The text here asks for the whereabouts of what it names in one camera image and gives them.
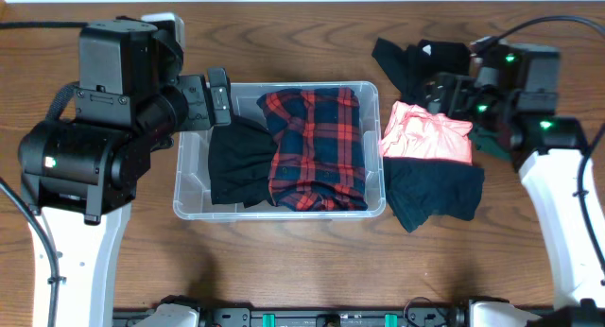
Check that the salmon pink garment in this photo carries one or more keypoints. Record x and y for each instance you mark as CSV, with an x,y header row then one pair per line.
x,y
413,132

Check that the red navy plaid shirt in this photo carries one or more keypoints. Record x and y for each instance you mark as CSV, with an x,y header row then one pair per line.
x,y
319,161

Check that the dark green garment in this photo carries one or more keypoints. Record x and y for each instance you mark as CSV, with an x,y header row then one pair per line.
x,y
486,141

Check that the black garment with white tag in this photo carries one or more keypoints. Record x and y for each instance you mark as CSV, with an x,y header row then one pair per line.
x,y
409,69

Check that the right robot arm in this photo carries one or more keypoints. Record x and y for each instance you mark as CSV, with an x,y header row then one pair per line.
x,y
513,94

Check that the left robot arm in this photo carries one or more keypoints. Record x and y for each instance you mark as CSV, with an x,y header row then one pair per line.
x,y
81,164

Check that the black mounting rail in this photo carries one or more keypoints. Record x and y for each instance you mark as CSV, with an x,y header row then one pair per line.
x,y
421,312

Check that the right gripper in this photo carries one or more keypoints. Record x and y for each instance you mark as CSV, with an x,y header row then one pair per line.
x,y
466,88

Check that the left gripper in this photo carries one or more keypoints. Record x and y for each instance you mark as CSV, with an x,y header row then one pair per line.
x,y
216,98

